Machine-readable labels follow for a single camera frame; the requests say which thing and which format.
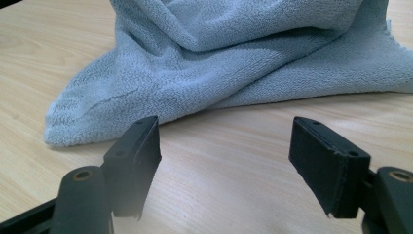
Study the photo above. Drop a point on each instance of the light blue terry towel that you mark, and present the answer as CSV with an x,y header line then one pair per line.
x,y
227,71

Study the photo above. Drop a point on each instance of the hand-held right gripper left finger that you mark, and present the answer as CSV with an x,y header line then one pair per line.
x,y
133,169

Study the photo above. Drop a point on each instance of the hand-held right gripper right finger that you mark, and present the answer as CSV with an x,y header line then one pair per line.
x,y
328,169

